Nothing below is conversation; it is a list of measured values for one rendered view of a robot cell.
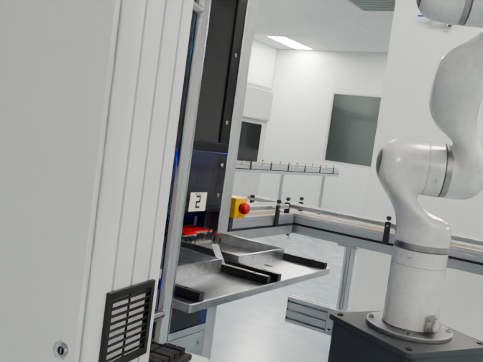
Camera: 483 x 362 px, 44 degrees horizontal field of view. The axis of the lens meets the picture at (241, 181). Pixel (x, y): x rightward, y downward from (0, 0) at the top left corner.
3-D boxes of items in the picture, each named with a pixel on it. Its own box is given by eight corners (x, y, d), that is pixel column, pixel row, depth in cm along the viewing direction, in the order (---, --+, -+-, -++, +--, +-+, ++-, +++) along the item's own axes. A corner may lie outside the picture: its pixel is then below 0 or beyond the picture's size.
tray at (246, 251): (145, 243, 183) (146, 231, 182) (197, 237, 204) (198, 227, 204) (237, 268, 164) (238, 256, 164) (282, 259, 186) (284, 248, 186)
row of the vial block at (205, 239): (172, 246, 182) (173, 231, 182) (206, 241, 197) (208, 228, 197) (177, 247, 181) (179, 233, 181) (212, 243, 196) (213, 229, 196)
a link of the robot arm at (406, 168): (454, 257, 127) (472, 146, 125) (366, 243, 129) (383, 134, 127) (443, 248, 139) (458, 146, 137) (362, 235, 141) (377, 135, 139)
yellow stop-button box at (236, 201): (217, 214, 210) (220, 194, 210) (228, 213, 216) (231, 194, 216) (235, 218, 206) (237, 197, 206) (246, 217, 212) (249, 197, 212)
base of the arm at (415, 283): (471, 341, 132) (484, 259, 130) (408, 346, 122) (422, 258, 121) (407, 314, 148) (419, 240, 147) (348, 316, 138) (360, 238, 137)
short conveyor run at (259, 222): (203, 246, 211) (209, 202, 210) (169, 237, 219) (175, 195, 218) (294, 234, 268) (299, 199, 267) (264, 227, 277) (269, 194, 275)
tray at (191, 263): (56, 253, 154) (57, 239, 154) (126, 245, 176) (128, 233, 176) (155, 284, 136) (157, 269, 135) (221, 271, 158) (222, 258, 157)
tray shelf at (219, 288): (39, 262, 150) (40, 254, 150) (205, 241, 209) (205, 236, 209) (188, 313, 124) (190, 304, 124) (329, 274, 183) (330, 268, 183)
